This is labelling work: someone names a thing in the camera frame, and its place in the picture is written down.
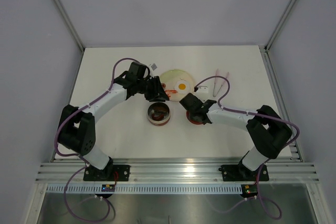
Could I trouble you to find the dark red toy octopus tentacle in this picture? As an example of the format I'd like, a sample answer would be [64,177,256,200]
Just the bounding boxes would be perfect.
[151,113,165,121]

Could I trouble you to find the aluminium frame post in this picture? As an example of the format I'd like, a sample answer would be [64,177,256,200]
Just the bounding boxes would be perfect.
[264,0,299,53]
[52,0,85,54]

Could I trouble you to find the aluminium rail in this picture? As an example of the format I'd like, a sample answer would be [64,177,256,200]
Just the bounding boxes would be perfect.
[35,158,319,184]
[259,46,303,162]

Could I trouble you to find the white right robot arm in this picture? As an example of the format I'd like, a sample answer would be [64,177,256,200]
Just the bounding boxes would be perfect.
[180,93,292,181]

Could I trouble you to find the right aluminium frame post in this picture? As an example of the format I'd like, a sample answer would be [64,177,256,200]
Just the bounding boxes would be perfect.
[264,0,299,53]

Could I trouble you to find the toy fried egg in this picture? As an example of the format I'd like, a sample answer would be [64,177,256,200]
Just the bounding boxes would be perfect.
[174,80,191,94]

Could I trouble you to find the orange toy shrimp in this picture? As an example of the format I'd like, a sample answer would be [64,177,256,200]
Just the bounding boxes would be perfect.
[165,90,177,97]

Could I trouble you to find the left aluminium frame post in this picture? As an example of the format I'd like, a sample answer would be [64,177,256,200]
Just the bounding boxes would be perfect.
[52,0,85,54]

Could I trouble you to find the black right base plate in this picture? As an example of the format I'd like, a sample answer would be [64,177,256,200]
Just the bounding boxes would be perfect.
[218,164,269,182]

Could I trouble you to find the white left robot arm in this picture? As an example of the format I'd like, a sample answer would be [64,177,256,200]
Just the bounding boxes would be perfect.
[54,59,169,181]

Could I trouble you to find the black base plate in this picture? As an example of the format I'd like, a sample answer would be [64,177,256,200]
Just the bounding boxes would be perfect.
[83,165,131,182]
[218,164,269,182]

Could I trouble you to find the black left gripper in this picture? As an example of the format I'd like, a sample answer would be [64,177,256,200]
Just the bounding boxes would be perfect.
[136,76,170,102]

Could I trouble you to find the brown toy sea cucumber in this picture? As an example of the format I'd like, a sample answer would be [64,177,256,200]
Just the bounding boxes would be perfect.
[153,106,167,113]

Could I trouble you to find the white slotted cable duct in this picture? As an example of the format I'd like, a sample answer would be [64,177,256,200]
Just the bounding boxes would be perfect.
[47,184,242,195]

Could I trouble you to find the red lunch box lid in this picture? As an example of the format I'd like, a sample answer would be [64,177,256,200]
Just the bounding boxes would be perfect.
[186,111,204,125]

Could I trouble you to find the pink cat paw tongs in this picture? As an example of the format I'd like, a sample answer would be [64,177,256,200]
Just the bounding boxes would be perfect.
[213,69,229,97]

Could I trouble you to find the cream green round plate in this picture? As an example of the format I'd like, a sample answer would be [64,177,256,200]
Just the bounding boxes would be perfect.
[160,69,195,102]

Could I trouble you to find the right side aluminium rail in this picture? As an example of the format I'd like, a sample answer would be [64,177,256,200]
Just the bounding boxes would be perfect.
[259,46,303,162]

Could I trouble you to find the aluminium front rail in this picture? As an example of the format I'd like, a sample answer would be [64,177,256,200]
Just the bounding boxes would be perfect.
[35,158,319,184]

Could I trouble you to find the red steel lunch box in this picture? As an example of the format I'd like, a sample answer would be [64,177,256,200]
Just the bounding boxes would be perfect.
[147,102,171,126]

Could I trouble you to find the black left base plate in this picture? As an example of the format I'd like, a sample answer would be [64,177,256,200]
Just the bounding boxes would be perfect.
[83,165,131,182]

